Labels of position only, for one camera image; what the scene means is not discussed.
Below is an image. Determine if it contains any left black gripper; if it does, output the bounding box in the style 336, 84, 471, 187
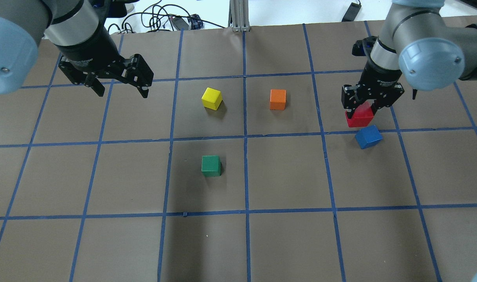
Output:
58, 26, 154, 99

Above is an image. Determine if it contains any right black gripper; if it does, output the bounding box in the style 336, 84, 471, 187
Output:
341, 63, 405, 119

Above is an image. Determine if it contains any red wooden block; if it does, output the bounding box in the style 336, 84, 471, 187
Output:
345, 101, 375, 127

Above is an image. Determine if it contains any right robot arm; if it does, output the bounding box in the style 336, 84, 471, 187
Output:
341, 0, 477, 121

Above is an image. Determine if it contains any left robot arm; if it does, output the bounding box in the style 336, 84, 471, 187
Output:
0, 0, 154, 98

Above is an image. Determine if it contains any blue wooden block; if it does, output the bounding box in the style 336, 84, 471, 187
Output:
355, 125, 383, 150

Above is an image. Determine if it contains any orange wooden block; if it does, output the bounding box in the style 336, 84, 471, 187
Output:
269, 89, 287, 110

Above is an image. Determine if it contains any yellow wooden block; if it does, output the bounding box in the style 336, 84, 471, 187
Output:
201, 87, 223, 111

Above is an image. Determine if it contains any green wooden block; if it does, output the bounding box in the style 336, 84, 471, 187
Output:
201, 155, 221, 177

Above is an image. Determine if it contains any black power adapter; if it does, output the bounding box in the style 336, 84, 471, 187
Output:
341, 2, 362, 22
170, 16, 190, 31

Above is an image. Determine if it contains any far black power adapter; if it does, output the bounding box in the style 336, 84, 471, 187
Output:
341, 2, 362, 22

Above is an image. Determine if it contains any brown paper table mat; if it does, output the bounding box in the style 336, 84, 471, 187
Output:
0, 21, 477, 282

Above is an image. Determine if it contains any aluminium frame post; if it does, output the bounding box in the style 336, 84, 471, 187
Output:
228, 0, 250, 33

